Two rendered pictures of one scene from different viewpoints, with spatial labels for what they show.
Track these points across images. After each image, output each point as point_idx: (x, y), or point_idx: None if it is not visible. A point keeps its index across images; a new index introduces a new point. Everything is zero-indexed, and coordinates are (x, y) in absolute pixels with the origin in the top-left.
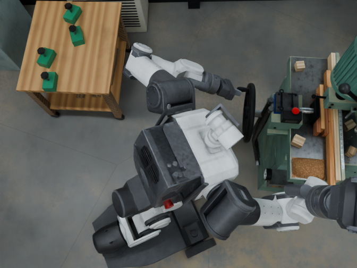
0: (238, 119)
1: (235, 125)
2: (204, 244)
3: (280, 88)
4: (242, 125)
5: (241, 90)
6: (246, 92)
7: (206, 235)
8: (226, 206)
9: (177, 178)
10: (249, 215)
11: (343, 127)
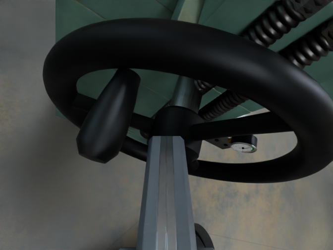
0: (22, 139)
1: (32, 149)
2: (207, 245)
3: (69, 1)
4: (144, 160)
5: (127, 125)
6: (64, 105)
7: (197, 239)
8: None
9: None
10: None
11: None
